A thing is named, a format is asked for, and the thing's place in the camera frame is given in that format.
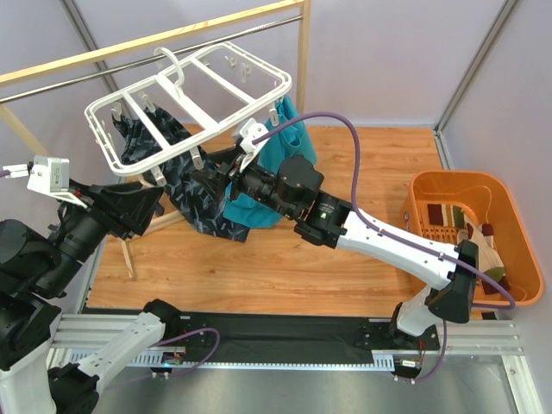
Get teal shorts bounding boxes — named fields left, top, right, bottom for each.
left=223, top=96, right=317, bottom=229

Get white clip drying hanger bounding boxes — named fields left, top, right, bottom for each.
left=84, top=41, right=292, bottom=177

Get striped sock maroon toe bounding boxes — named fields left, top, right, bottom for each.
left=427, top=204, right=474, bottom=229

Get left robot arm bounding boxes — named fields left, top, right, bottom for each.
left=1, top=180, right=181, bottom=413

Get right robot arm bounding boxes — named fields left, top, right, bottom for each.
left=192, top=152, right=478, bottom=342

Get dark shark print shorts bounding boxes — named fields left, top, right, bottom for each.
left=112, top=106, right=249, bottom=242

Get black base cloth strip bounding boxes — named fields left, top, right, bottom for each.
left=81, top=306, right=441, bottom=367

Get metal rack rod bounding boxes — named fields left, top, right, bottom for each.
left=1, top=16, right=303, bottom=104

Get wooden clothes rack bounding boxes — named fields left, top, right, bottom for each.
left=0, top=0, right=312, bottom=280

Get orange plastic laundry basket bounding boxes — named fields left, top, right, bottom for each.
left=401, top=171, right=544, bottom=306

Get striped sock in basket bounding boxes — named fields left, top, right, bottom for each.
left=457, top=223, right=511, bottom=292

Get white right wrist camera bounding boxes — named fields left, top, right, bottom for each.
left=238, top=118, right=268, bottom=173

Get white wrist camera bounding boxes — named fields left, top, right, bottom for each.
left=1, top=155, right=86, bottom=207
left=238, top=118, right=268, bottom=173

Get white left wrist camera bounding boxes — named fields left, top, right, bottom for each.
left=1, top=155, right=86, bottom=207

